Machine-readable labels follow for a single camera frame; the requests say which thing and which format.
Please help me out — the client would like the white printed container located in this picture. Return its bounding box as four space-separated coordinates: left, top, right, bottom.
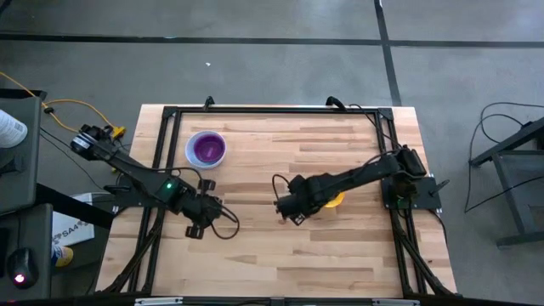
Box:
0 109 29 150

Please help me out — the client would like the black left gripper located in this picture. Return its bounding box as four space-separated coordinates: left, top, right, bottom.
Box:
182 178 226 241

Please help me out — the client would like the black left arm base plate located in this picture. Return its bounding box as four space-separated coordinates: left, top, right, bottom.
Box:
104 183 154 209

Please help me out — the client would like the yellow cable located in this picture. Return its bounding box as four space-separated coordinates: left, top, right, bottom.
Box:
0 71 127 138

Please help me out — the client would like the dark grey desk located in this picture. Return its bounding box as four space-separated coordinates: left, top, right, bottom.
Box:
0 202 54 301

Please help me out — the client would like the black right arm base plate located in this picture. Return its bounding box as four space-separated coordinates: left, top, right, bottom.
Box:
380 176 443 212

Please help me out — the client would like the dark grey panel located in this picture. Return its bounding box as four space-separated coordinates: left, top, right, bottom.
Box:
0 88 48 216

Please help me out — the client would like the white cardboard box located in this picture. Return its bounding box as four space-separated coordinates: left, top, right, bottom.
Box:
51 193 116 247

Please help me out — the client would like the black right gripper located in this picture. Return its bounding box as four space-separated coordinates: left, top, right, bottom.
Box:
274 173 315 227

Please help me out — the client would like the black metal stand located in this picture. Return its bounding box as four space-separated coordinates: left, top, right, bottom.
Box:
468 116 544 248

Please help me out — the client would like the black computer mouse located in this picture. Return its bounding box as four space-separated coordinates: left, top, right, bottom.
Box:
7 247 39 291

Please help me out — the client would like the silver bracket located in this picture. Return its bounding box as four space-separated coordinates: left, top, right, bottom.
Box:
133 297 184 306
371 298 421 306

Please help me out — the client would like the black aluminium frame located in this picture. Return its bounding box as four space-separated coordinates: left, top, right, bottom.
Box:
95 105 459 298

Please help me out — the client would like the white plastic bowl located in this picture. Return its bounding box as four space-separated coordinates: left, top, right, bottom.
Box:
184 129 228 171

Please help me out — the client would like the purple plastic bowl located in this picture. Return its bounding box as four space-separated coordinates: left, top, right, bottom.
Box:
193 134 225 164

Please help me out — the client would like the black cable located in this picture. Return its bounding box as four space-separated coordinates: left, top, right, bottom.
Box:
348 103 403 152
479 100 544 145
462 112 544 213

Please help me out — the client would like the yellow plastic bowl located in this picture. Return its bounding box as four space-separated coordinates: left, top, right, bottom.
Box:
323 190 347 209

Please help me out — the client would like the black bar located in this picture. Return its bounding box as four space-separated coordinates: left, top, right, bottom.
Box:
36 182 116 230

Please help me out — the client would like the yellow white shoe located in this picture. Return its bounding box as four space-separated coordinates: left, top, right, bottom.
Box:
51 244 75 269

